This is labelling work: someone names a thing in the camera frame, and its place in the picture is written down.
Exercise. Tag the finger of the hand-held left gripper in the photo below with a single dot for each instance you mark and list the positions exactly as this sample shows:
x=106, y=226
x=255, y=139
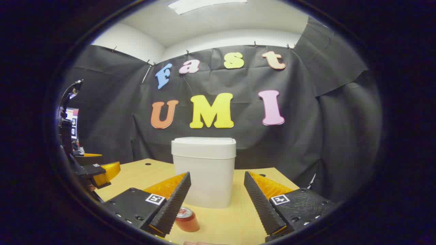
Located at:
x=87, y=159
x=98, y=175

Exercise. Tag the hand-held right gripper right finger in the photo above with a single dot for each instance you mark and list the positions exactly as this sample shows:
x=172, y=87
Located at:
x=260, y=207

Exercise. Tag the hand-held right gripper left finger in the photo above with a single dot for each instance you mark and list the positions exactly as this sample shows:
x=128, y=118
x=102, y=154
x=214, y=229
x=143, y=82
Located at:
x=173, y=207

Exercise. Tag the red pop can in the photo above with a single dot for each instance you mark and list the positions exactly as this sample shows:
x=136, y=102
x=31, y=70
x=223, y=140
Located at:
x=188, y=221

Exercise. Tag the white desktop garbage bin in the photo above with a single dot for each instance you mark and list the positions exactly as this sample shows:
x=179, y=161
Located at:
x=204, y=173

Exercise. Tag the wooden desktop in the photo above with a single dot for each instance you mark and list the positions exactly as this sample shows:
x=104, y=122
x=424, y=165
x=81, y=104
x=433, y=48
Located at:
x=221, y=224

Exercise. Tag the computer monitor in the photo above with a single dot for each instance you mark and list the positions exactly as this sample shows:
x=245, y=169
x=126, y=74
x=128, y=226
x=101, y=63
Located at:
x=73, y=122

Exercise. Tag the black backdrop cloth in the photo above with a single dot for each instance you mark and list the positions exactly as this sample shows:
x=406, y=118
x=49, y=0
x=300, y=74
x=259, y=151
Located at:
x=306, y=119

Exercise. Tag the ceiling light panel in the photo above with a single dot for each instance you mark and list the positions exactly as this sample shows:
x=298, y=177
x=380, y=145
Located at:
x=204, y=5

